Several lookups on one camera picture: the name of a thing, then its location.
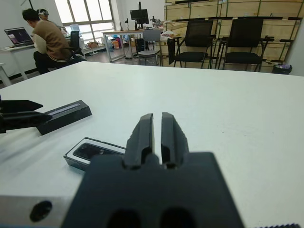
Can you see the open black laptop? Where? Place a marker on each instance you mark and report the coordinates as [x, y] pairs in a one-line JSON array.
[[19, 35]]

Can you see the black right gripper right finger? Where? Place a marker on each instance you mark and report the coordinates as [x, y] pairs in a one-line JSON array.
[[172, 140]]

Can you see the black trash bin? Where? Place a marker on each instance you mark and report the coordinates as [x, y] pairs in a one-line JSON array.
[[281, 69]]

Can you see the black swivel office chair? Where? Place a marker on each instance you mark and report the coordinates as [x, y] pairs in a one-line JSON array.
[[74, 39]]

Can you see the stacked wooden crates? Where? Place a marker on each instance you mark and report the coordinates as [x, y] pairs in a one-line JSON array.
[[278, 28]]

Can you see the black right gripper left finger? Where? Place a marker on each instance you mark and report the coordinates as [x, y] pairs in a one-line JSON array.
[[141, 140]]

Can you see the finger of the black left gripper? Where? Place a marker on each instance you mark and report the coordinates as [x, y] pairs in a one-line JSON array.
[[21, 106], [23, 120]]

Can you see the black mesh office chair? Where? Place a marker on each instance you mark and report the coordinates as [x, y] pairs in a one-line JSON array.
[[198, 33], [245, 33]]

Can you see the gray chair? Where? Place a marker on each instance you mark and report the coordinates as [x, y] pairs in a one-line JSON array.
[[151, 35]]

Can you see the black computer tower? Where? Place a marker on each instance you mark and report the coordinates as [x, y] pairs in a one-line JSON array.
[[140, 46]]

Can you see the wooden desk white legs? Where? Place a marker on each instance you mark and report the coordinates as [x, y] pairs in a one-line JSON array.
[[123, 31]]

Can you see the large window white frame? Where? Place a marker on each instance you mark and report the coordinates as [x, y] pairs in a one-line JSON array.
[[95, 12]]

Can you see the person in brown sweater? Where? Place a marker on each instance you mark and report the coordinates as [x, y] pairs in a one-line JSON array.
[[50, 40]]

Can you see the person with white headset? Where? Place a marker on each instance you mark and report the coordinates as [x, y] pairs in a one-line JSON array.
[[44, 14]]

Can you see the black slim camera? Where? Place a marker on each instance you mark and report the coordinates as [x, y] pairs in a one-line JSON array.
[[92, 150]]

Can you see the black box lid silver print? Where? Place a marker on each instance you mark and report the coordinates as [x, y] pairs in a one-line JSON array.
[[64, 118]]

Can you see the black computer monitor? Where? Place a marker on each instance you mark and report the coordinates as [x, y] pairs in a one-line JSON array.
[[139, 15]]

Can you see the white plastic bag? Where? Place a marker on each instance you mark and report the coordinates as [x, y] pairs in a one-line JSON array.
[[169, 35]]

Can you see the black box base white insert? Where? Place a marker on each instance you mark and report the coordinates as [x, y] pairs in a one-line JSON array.
[[71, 160]]

